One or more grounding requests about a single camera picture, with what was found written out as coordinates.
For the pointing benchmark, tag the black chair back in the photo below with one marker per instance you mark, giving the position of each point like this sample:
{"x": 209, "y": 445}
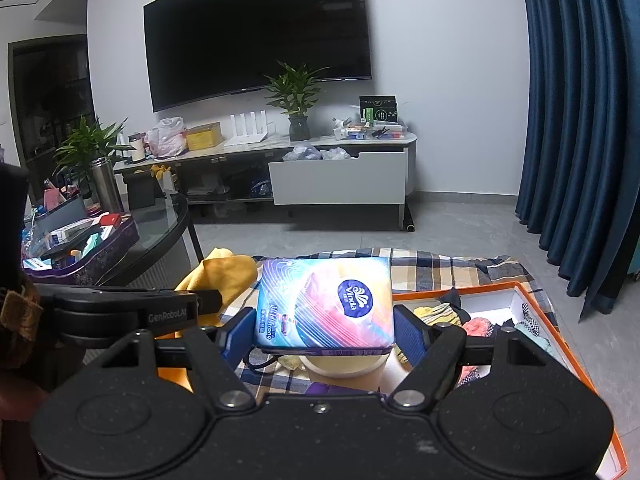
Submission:
{"x": 141, "y": 190}

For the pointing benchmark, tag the purple cloth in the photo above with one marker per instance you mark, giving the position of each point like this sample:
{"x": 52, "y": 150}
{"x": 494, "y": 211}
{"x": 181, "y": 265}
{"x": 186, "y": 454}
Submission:
{"x": 340, "y": 390}

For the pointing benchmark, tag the orange-rimmed white box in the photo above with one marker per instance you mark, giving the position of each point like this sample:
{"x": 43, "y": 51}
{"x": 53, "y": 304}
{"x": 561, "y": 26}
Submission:
{"x": 580, "y": 360}

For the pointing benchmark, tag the yellow knitted cloth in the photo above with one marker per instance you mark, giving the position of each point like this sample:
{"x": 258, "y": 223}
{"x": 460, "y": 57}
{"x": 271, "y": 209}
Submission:
{"x": 437, "y": 316}

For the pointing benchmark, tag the steel thermos bottle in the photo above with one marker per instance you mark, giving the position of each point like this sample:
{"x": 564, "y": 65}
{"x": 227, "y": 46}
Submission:
{"x": 106, "y": 185}

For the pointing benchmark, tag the blue curtain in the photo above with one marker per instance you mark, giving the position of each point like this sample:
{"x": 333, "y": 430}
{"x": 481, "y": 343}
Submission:
{"x": 585, "y": 135}

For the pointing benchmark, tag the black wall television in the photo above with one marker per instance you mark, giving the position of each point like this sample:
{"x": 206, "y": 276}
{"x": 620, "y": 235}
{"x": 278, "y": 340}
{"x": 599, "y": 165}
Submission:
{"x": 255, "y": 30}

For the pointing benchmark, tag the tall green plant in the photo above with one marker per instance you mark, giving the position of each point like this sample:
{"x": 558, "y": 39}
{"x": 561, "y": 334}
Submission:
{"x": 92, "y": 142}

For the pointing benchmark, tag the beige paper cup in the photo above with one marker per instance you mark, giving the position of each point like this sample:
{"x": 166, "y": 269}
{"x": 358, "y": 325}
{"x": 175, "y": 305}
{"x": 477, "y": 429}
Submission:
{"x": 345, "y": 364}

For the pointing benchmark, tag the purple storage box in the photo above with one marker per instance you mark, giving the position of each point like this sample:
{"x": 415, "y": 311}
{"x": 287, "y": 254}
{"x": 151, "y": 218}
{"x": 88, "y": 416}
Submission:
{"x": 100, "y": 255}

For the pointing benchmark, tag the clear plastic bags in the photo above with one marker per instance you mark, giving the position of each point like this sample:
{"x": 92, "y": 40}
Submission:
{"x": 310, "y": 152}

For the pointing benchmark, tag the plaid blanket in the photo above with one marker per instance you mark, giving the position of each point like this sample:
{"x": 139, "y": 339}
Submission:
{"x": 425, "y": 272}

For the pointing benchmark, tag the pink white plastic bag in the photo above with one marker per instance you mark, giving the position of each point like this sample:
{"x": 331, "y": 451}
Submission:
{"x": 167, "y": 137}

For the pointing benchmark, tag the clear plastic container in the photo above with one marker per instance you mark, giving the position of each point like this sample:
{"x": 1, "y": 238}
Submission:
{"x": 375, "y": 132}

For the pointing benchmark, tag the blue tissue pack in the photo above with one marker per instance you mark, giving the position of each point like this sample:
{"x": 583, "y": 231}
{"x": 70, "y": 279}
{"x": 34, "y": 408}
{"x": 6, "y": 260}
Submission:
{"x": 325, "y": 305}

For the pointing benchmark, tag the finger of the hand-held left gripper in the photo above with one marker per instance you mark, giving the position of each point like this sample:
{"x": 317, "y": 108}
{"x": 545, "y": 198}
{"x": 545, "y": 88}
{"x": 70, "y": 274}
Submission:
{"x": 150, "y": 310}

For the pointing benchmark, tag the white router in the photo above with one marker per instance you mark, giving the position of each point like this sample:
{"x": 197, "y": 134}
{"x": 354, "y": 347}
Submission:
{"x": 247, "y": 130}

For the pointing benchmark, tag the potted plant black pot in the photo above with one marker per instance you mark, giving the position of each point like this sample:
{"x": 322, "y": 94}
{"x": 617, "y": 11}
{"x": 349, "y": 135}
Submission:
{"x": 297, "y": 100}

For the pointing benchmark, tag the black green box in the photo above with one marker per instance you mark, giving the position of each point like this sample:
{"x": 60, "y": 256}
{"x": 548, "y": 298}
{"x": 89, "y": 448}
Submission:
{"x": 378, "y": 110}

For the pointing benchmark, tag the yellow cardboard box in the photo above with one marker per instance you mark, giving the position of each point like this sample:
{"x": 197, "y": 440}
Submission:
{"x": 205, "y": 137}

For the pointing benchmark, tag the checkered cloth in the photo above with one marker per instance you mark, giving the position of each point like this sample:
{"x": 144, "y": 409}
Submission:
{"x": 530, "y": 320}

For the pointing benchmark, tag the white cabinet drawer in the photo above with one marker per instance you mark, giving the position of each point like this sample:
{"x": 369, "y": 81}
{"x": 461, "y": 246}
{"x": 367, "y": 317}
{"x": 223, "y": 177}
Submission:
{"x": 340, "y": 177}

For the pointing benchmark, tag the round glass table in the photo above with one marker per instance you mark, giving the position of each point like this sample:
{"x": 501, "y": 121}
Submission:
{"x": 160, "y": 230}

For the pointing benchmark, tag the pink fluffy towel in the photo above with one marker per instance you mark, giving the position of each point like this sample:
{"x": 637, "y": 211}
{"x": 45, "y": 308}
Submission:
{"x": 477, "y": 327}

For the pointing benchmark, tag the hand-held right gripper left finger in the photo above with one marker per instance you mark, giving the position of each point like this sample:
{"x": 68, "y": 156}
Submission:
{"x": 240, "y": 335}

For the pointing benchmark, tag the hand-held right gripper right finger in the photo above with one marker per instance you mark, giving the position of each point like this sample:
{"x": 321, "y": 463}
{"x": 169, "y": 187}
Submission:
{"x": 407, "y": 335}

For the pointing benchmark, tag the white television cabinet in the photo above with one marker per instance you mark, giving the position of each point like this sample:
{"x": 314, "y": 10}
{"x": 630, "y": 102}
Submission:
{"x": 225, "y": 160}

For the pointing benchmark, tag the white jar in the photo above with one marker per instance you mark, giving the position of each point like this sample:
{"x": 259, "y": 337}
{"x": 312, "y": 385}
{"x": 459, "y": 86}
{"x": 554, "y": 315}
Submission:
{"x": 137, "y": 149}

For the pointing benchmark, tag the dark display cabinet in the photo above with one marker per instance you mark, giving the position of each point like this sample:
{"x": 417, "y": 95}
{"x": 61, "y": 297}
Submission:
{"x": 50, "y": 110}

